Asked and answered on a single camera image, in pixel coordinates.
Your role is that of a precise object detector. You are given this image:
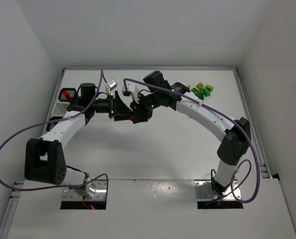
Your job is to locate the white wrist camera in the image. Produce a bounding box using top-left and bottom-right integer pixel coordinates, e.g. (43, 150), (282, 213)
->
(122, 82), (139, 103)
(105, 80), (117, 95)

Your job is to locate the purple cable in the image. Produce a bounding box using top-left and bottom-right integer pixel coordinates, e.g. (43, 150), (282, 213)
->
(122, 78), (262, 203)
(0, 68), (109, 192)

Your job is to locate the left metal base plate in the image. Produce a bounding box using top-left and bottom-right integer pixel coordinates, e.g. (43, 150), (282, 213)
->
(62, 180), (107, 202)

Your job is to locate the metal base plate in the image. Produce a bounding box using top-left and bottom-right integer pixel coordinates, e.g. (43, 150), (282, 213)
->
(62, 180), (107, 202)
(195, 180), (241, 202)

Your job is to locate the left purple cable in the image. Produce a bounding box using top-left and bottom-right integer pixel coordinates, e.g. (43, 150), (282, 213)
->
(0, 68), (109, 192)

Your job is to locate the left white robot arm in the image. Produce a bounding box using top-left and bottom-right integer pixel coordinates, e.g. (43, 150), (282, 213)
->
(24, 83), (133, 186)

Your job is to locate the green lego brick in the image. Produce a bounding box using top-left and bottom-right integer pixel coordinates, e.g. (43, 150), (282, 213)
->
(199, 85), (214, 97)

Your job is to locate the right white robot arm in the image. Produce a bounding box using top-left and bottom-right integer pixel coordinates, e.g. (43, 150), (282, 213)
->
(122, 71), (251, 196)

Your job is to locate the white slotted container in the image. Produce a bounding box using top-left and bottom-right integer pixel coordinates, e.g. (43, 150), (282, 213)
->
(51, 102), (69, 117)

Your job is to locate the black slotted container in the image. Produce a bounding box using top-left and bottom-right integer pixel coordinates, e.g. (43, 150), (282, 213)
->
(58, 88), (77, 103)
(46, 116), (63, 132)

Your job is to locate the yellow-green lego brick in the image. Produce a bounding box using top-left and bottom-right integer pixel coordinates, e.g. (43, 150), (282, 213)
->
(197, 83), (204, 90)

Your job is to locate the black slotted container far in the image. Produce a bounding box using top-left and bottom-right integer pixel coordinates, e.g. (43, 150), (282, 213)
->
(58, 88), (77, 103)

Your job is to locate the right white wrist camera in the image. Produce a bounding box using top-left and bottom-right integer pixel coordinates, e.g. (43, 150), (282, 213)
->
(122, 82), (139, 103)

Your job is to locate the black slotted container near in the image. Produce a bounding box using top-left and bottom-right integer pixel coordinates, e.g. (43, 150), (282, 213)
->
(46, 116), (63, 132)

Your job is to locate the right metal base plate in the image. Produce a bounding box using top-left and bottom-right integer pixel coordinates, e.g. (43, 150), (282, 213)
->
(195, 180), (241, 202)

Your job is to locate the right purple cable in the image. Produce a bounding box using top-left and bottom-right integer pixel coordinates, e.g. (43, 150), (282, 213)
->
(122, 78), (262, 203)

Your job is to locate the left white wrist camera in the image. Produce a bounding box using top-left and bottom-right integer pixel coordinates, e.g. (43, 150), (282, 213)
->
(105, 80), (117, 95)

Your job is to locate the dark green lego plate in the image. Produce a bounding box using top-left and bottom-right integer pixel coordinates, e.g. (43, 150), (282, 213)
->
(191, 88), (199, 95)

